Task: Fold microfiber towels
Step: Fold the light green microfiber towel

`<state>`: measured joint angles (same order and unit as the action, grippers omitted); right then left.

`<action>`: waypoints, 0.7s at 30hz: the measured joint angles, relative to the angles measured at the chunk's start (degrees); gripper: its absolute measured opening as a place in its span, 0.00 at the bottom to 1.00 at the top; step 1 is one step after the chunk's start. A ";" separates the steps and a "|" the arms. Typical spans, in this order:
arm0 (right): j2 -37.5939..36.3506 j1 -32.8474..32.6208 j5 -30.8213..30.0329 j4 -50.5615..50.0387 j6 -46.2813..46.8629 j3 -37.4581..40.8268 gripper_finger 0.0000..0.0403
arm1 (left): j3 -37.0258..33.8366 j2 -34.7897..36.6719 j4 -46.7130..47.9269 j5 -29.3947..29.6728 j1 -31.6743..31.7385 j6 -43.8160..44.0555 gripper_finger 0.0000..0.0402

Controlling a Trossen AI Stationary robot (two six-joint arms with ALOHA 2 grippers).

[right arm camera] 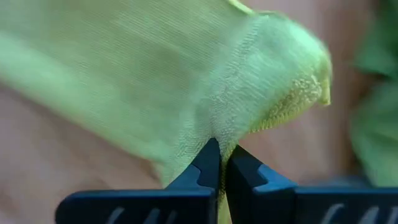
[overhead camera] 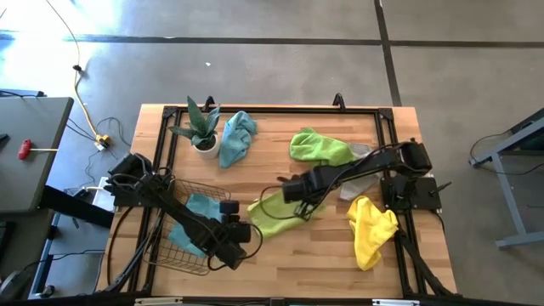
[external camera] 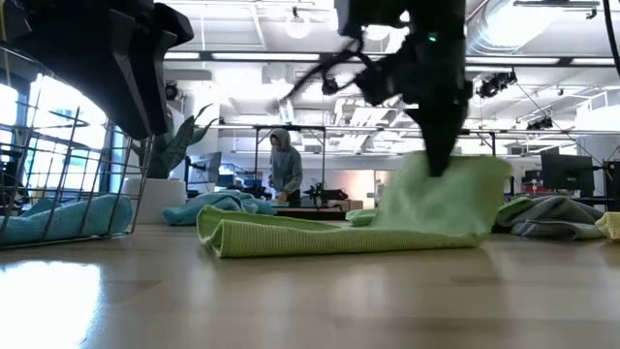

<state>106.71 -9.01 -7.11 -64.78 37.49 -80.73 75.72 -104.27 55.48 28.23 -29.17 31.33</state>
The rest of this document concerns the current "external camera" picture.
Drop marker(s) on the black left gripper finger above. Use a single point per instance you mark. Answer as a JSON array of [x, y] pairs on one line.
[[162, 58], [111, 82]]

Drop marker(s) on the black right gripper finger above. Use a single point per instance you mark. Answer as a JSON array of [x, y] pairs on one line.
[[438, 140]]

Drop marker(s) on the bright green microfiber towel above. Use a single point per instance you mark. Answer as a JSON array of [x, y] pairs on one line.
[[361, 217]]

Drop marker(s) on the grey microfiber towel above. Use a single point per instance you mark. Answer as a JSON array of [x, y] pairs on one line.
[[557, 213]]

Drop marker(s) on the teal blue microfiber towel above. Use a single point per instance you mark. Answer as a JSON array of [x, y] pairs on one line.
[[58, 220]]

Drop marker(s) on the light blue microfiber towel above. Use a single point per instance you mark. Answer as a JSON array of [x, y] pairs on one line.
[[213, 206]]

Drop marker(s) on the lime yellow-green microfiber towel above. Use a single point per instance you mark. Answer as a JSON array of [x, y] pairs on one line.
[[290, 237]]

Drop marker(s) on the yellow microfiber towel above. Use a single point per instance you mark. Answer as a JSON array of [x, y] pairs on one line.
[[610, 225]]

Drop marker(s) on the snake plant in white pot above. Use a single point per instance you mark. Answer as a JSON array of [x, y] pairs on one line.
[[160, 194]]

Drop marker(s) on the black computer monitor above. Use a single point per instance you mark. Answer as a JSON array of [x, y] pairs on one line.
[[567, 172]]

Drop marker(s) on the person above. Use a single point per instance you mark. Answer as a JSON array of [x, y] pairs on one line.
[[287, 167]]

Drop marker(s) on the black ceiling camera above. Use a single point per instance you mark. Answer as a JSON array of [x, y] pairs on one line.
[[171, 91], [540, 124], [496, 83]]

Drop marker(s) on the silver ventilation duct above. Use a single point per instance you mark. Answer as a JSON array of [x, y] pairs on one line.
[[504, 29]]

